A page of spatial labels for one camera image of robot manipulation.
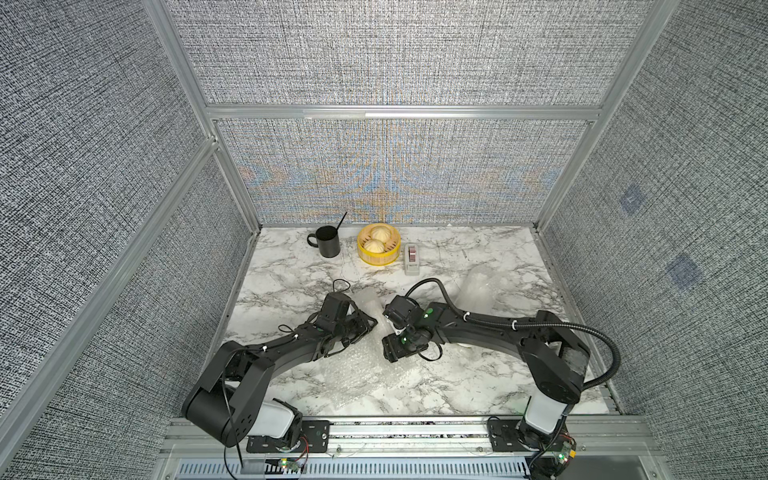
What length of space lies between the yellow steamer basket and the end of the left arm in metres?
0.28

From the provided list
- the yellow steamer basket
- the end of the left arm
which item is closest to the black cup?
the yellow steamer basket

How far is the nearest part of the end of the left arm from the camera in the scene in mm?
756

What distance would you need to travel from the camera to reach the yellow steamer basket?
1.07m

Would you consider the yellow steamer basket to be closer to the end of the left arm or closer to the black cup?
the black cup
